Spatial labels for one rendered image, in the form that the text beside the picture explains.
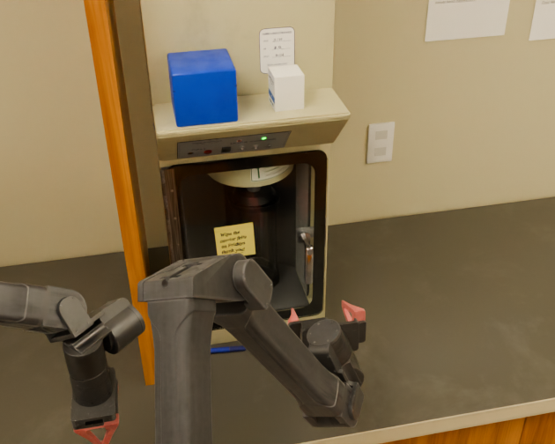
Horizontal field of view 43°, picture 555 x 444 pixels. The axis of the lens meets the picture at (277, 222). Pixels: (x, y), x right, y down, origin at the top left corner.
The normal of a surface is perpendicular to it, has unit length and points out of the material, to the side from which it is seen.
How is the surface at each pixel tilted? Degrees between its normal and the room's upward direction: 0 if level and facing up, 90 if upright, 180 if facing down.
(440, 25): 90
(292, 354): 71
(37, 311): 58
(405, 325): 0
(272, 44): 90
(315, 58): 90
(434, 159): 90
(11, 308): 52
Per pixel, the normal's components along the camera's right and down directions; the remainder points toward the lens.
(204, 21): 0.21, 0.53
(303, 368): 0.87, -0.08
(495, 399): -0.01, -0.84
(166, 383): -0.48, -0.15
